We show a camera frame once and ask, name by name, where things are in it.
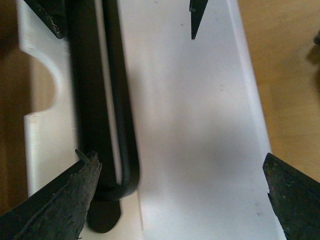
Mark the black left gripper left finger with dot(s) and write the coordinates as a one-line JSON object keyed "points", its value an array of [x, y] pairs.
{"points": [[58, 210]]}

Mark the black drawer handle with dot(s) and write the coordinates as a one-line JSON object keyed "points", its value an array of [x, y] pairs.
{"points": [[102, 100]]}

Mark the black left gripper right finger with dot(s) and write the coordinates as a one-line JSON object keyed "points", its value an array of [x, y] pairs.
{"points": [[295, 199]]}

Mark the wooden drawer cabinet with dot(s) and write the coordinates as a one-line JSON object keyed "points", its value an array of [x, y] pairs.
{"points": [[38, 118]]}

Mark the white drawer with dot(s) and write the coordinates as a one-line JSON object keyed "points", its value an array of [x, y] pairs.
{"points": [[200, 130]]}

